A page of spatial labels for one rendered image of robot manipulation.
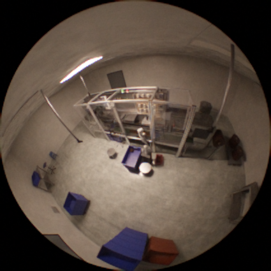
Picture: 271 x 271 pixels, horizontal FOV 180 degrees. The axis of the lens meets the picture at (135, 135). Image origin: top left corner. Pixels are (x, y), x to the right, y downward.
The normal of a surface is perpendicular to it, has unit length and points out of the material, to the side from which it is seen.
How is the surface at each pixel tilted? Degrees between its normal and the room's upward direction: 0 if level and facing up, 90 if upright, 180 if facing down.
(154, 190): 0
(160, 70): 90
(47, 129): 90
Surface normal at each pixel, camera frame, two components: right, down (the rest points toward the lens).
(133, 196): -0.19, -0.64
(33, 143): 0.91, 0.17
